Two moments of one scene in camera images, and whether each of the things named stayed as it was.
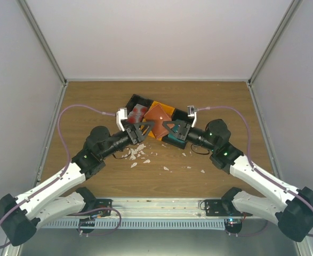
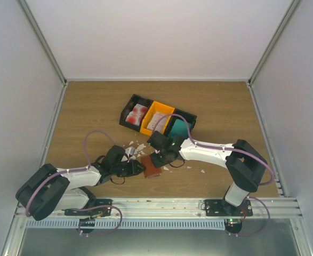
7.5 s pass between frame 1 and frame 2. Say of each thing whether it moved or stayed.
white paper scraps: moved
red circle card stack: stayed
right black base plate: stayed
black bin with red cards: stayed
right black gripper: moved
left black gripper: moved
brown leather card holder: moved
